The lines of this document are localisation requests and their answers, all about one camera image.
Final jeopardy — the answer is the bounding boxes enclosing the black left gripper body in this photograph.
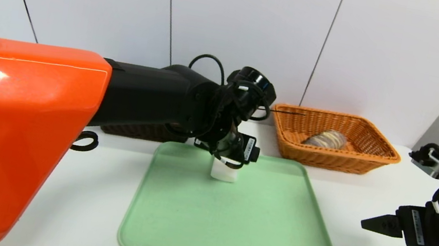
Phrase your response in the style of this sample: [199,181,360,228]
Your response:
[215,129,258,166]

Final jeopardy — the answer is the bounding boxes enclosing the white soap bar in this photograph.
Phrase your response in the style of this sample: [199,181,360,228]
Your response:
[210,157,241,184]

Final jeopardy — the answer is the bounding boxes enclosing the striped brown bread roll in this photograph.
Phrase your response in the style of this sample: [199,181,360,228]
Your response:
[302,126,349,152]

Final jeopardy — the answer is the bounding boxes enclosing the orange wicker basket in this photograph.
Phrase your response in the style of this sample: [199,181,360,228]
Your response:
[265,102,407,181]

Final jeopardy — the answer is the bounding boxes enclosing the dark brown wicker basket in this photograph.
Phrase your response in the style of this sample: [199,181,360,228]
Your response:
[100,115,191,147]

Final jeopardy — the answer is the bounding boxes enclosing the light green plastic tray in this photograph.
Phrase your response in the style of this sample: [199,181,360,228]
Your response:
[116,135,354,246]

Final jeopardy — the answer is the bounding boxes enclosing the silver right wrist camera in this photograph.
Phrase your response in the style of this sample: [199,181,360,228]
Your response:
[406,141,439,180]

